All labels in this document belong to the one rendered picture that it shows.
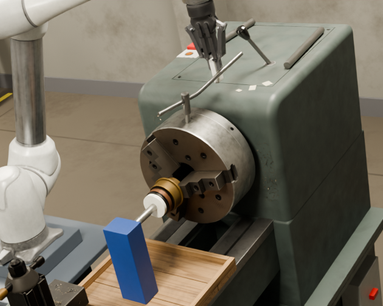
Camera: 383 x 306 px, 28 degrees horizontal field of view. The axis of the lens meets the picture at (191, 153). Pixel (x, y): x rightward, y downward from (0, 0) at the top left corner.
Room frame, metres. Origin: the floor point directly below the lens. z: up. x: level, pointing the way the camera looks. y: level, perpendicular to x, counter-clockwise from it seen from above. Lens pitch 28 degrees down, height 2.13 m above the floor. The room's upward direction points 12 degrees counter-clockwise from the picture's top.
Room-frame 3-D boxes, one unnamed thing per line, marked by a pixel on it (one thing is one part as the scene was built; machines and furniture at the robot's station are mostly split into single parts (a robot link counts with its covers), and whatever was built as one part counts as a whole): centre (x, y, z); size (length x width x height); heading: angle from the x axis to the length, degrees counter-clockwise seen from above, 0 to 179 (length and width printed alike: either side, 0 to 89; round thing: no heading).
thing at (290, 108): (2.24, -0.23, 1.06); 0.59 x 0.48 x 0.39; 142
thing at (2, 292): (1.43, 0.48, 1.14); 0.04 x 0.02 x 0.02; 142
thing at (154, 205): (1.70, 0.16, 1.08); 0.13 x 0.07 x 0.07; 142
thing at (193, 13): (2.00, -0.11, 1.48); 0.08 x 0.07 x 0.09; 52
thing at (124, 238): (1.64, 0.21, 1.00); 0.08 x 0.06 x 0.23; 52
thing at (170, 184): (1.79, 0.09, 1.08); 0.09 x 0.09 x 0.09; 52
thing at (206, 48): (2.01, -0.10, 1.41); 0.04 x 0.01 x 0.11; 142
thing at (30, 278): (1.47, 0.45, 1.14); 0.08 x 0.08 x 0.03
